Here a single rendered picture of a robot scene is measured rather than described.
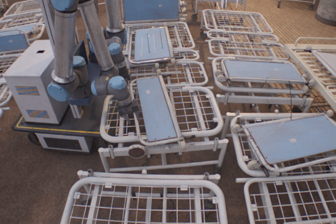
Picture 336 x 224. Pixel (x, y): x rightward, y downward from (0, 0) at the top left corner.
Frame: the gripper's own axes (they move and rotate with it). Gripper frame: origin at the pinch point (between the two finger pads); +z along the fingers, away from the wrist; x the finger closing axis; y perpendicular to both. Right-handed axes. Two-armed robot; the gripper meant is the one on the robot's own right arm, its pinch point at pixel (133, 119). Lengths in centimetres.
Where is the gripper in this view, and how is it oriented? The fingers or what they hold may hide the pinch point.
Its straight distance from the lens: 161.9
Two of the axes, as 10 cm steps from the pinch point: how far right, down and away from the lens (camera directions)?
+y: -2.1, -6.4, 7.4
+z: 1.9, 7.2, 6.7
